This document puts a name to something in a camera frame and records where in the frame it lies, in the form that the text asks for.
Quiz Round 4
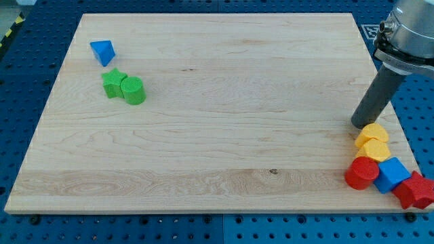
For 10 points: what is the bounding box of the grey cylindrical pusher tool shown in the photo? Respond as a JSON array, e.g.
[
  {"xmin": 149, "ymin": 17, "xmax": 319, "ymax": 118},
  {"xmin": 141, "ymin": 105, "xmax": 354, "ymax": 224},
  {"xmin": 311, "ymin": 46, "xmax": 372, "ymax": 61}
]
[{"xmin": 351, "ymin": 64, "xmax": 406, "ymax": 129}]

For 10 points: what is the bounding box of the blue triangle block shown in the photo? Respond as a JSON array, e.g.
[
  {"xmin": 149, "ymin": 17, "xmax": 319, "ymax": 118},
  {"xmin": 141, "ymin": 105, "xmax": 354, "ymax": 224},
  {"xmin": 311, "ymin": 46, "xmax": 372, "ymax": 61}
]
[{"xmin": 90, "ymin": 40, "xmax": 115, "ymax": 66}]

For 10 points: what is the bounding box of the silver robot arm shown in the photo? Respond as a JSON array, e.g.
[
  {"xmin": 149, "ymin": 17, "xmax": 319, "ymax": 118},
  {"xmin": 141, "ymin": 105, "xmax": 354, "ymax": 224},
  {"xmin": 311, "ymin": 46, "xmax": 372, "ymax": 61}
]
[{"xmin": 351, "ymin": 0, "xmax": 433, "ymax": 129}]

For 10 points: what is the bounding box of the yellow half-round block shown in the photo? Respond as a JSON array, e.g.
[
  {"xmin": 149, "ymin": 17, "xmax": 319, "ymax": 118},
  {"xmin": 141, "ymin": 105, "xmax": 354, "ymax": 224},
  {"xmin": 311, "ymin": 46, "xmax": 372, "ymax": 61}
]
[{"xmin": 355, "ymin": 123, "xmax": 389, "ymax": 148}]

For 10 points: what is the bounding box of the yellow hexagon block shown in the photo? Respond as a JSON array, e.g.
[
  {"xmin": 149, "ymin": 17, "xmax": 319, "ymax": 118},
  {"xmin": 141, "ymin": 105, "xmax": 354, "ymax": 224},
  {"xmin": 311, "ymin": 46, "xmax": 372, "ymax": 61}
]
[{"xmin": 355, "ymin": 138, "xmax": 391, "ymax": 162}]

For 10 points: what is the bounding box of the black white fiducial marker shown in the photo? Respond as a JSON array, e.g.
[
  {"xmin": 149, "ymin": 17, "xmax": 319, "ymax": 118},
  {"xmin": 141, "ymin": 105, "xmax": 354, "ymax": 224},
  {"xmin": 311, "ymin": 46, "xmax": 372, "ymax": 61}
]
[{"xmin": 361, "ymin": 24, "xmax": 379, "ymax": 40}]

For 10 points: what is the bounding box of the blue cube block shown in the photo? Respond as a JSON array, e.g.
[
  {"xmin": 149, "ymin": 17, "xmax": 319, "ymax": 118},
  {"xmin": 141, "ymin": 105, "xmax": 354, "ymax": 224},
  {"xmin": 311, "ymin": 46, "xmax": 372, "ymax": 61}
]
[{"xmin": 374, "ymin": 157, "xmax": 411, "ymax": 194}]

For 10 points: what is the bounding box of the red cylinder block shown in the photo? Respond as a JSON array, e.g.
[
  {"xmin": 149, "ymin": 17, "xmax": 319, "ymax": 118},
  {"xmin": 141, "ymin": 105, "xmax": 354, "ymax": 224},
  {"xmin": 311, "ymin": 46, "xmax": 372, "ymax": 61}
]
[{"xmin": 344, "ymin": 157, "xmax": 380, "ymax": 190}]

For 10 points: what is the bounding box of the red star block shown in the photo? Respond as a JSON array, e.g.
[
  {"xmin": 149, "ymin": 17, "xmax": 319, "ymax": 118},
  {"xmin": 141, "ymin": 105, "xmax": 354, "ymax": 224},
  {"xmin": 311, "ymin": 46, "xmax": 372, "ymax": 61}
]
[{"xmin": 392, "ymin": 171, "xmax": 433, "ymax": 209}]

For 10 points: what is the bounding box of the wooden board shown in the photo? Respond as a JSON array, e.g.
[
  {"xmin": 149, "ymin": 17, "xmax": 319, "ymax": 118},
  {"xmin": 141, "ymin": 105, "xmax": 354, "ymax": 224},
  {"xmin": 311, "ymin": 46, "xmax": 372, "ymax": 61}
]
[{"xmin": 3, "ymin": 12, "xmax": 434, "ymax": 216}]

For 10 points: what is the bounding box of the green cylinder block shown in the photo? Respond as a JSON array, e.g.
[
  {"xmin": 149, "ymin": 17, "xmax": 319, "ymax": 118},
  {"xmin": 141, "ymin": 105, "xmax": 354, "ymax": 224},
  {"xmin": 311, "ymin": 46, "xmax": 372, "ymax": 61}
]
[{"xmin": 121, "ymin": 77, "xmax": 146, "ymax": 105}]

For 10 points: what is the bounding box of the green star block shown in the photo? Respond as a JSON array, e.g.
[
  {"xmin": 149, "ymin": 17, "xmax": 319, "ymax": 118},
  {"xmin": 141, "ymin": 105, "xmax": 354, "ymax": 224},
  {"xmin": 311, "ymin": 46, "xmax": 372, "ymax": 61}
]
[{"xmin": 101, "ymin": 68, "xmax": 127, "ymax": 98}]

